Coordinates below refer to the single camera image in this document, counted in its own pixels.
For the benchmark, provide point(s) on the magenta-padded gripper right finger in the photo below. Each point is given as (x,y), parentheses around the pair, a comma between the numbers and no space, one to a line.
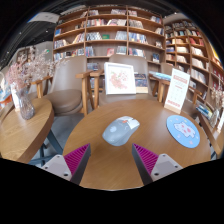
(148,160)

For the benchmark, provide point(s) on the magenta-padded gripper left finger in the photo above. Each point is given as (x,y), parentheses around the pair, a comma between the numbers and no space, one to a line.
(75,159)

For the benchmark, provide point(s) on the grey computer mouse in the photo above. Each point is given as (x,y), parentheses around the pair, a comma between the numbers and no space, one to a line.
(120,131)

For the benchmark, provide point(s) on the round blue mouse pad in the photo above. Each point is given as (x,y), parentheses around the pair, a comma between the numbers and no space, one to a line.
(183,131)

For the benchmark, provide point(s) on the brown wooden armchair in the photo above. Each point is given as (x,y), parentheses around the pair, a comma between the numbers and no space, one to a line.
(65,100)
(126,98)
(193,100)

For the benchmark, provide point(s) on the round wooden side table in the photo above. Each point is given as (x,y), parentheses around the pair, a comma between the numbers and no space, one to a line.
(20,133)

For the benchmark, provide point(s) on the wooden table with dark legs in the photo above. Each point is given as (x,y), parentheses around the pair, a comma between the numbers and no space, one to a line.
(216,140)

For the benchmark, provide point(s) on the glass vase with pink flowers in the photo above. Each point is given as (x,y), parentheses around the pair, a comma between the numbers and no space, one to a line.
(26,106)

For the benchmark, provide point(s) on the stack of blue books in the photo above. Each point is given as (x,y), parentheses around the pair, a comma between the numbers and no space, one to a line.
(204,110)

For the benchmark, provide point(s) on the white sign on wooden base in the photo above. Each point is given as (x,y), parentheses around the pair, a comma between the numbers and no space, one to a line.
(176,90)

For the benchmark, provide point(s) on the dark book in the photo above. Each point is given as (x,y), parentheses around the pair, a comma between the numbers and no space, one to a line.
(141,82)

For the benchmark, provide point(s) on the vase with dried white flowers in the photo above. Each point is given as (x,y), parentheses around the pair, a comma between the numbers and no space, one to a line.
(218,113)

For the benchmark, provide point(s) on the flat light blue books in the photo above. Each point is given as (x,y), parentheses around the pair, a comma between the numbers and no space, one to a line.
(160,75)

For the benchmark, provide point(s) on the white framed pink flower picture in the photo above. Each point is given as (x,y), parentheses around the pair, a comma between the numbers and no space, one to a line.
(119,78)

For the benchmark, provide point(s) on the small white table sign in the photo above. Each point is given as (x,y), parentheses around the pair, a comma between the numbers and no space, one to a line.
(14,96)

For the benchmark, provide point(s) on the small distant wooden bookshelf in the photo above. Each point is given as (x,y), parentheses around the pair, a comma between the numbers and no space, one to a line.
(25,55)

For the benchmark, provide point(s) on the angled wooden bookshelf with books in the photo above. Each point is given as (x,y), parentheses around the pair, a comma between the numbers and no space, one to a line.
(193,50)

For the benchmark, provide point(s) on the large wooden bookshelf with books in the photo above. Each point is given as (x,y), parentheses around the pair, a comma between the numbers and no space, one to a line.
(110,36)

